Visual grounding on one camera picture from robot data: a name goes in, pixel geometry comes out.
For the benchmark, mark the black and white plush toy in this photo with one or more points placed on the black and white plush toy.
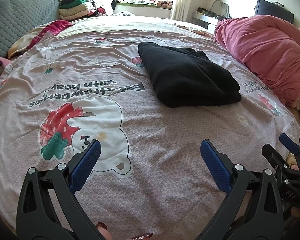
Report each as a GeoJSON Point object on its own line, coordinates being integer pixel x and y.
{"type": "Point", "coordinates": [114, 3]}

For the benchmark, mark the black sweater with orange cuffs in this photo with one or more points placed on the black sweater with orange cuffs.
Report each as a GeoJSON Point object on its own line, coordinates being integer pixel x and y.
{"type": "Point", "coordinates": [190, 80]}

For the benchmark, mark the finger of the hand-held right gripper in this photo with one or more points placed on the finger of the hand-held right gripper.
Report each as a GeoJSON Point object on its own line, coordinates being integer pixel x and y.
{"type": "Point", "coordinates": [288, 142]}
{"type": "Point", "coordinates": [272, 155]}

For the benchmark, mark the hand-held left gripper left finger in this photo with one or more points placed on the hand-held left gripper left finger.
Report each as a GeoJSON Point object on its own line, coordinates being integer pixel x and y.
{"type": "Point", "coordinates": [86, 167]}

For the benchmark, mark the person's left hand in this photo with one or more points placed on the person's left hand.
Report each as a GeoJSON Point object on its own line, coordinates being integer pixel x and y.
{"type": "Point", "coordinates": [107, 235]}

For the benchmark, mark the magenta floral cloth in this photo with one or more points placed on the magenta floral cloth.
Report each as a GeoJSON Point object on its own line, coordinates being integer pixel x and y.
{"type": "Point", "coordinates": [57, 26]}

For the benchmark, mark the white desk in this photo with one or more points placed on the white desk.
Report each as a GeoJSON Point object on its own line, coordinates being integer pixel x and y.
{"type": "Point", "coordinates": [202, 20]}

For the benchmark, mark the pile of folded clothes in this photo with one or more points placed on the pile of folded clothes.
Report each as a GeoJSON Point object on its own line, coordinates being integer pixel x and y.
{"type": "Point", "coordinates": [75, 10]}

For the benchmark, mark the pink duvet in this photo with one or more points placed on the pink duvet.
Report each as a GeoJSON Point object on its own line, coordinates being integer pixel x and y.
{"type": "Point", "coordinates": [265, 50]}

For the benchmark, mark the pink strawberry printed bedspread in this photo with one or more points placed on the pink strawberry printed bedspread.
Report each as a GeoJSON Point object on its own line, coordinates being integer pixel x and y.
{"type": "Point", "coordinates": [152, 142]}

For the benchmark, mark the black monitor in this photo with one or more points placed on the black monitor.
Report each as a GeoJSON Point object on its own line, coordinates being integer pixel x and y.
{"type": "Point", "coordinates": [272, 11]}

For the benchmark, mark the grey quilted headboard cover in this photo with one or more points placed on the grey quilted headboard cover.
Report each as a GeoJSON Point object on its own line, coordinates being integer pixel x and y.
{"type": "Point", "coordinates": [22, 17]}

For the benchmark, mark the clothes on window sill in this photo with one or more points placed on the clothes on window sill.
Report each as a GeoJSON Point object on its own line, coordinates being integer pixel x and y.
{"type": "Point", "coordinates": [162, 3]}

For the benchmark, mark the person's right hand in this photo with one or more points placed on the person's right hand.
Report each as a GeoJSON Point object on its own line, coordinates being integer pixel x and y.
{"type": "Point", "coordinates": [297, 211]}

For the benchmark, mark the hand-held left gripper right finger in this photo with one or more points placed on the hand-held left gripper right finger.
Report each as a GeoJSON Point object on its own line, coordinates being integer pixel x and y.
{"type": "Point", "coordinates": [216, 167]}

